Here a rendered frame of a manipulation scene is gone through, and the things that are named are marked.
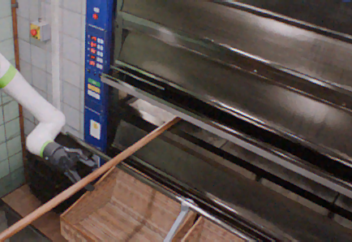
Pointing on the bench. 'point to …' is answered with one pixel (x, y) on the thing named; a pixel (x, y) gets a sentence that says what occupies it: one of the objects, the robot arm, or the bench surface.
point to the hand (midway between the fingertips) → (91, 176)
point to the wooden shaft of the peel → (82, 183)
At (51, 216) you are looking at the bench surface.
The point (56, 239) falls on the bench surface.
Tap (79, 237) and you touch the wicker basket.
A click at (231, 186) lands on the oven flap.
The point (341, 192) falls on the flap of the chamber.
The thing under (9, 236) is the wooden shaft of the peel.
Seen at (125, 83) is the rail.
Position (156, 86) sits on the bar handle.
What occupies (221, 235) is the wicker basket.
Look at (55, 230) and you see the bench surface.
